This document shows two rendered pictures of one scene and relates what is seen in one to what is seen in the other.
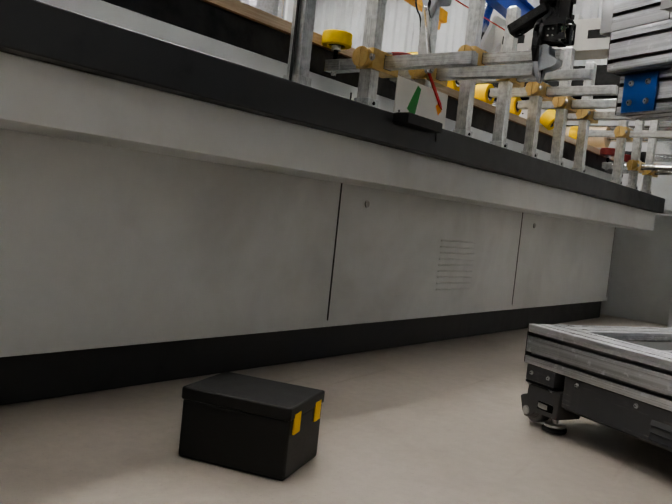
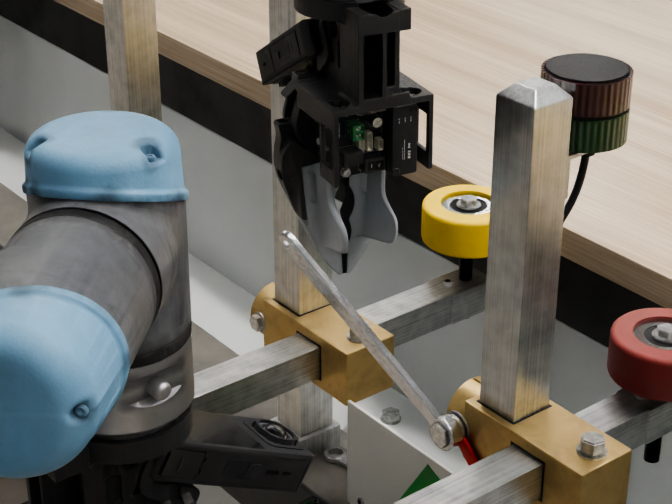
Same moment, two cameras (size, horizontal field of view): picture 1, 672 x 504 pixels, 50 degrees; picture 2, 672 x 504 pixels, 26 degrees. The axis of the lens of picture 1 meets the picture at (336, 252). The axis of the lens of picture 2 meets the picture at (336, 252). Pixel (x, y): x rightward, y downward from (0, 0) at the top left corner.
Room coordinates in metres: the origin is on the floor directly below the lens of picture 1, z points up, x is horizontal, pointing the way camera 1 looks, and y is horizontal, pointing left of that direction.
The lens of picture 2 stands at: (2.09, -1.07, 1.44)
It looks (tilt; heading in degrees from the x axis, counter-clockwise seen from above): 27 degrees down; 104
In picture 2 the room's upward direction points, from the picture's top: straight up
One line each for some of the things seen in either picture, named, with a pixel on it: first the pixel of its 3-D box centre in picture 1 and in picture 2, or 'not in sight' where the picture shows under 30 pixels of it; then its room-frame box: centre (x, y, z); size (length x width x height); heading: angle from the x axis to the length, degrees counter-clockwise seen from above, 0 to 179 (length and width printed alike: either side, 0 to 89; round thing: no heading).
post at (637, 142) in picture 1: (635, 155); not in sight; (3.58, -1.42, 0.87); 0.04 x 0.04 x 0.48; 52
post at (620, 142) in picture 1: (621, 140); not in sight; (3.38, -1.27, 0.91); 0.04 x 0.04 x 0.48; 52
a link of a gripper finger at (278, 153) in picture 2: not in sight; (309, 155); (1.86, -0.19, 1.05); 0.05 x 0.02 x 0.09; 39
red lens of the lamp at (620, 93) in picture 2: not in sight; (585, 84); (2.03, -0.15, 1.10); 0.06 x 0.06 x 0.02
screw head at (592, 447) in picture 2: not in sight; (592, 444); (2.06, -0.24, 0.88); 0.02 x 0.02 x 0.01
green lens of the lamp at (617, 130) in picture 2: not in sight; (582, 120); (2.03, -0.15, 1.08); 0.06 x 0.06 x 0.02
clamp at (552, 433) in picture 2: (427, 73); (537, 445); (2.02, -0.20, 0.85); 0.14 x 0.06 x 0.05; 142
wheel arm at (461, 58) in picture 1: (396, 63); (284, 367); (1.81, -0.10, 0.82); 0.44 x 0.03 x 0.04; 52
